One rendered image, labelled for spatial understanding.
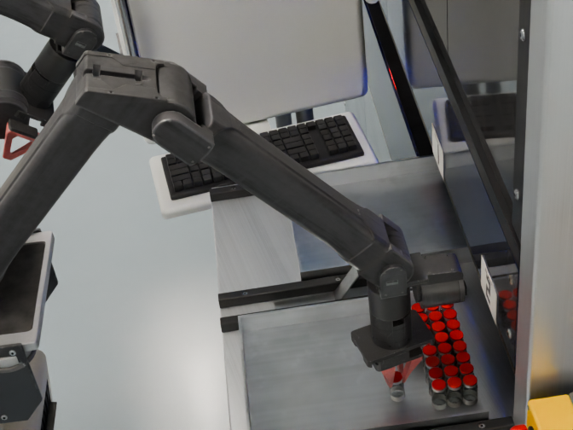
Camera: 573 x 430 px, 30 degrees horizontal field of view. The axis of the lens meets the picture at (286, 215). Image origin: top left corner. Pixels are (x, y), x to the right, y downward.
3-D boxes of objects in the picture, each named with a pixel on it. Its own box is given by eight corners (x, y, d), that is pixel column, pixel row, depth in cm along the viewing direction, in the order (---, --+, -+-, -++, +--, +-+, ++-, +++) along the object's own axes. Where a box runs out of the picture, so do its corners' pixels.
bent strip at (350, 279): (358, 289, 176) (355, 263, 173) (361, 302, 174) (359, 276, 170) (274, 303, 176) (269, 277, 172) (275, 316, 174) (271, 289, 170)
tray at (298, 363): (449, 300, 172) (449, 285, 170) (489, 427, 152) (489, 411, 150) (240, 331, 172) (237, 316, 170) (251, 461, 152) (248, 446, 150)
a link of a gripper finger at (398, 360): (425, 390, 154) (423, 345, 148) (380, 408, 153) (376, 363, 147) (406, 359, 159) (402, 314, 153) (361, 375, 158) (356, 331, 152)
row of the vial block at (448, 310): (453, 317, 169) (452, 297, 166) (479, 404, 155) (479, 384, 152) (438, 320, 169) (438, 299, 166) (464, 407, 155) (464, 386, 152)
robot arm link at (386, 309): (362, 264, 144) (370, 293, 140) (413, 256, 145) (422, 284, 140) (366, 301, 149) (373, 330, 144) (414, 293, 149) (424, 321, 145)
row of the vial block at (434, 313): (438, 320, 169) (437, 299, 166) (464, 407, 155) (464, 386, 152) (425, 322, 169) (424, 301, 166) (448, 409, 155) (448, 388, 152)
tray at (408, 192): (466, 165, 199) (466, 149, 196) (503, 257, 179) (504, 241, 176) (286, 192, 198) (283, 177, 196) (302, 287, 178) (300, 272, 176)
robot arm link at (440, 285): (366, 223, 141) (379, 270, 135) (451, 209, 142) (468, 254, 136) (370, 284, 150) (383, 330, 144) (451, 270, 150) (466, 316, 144)
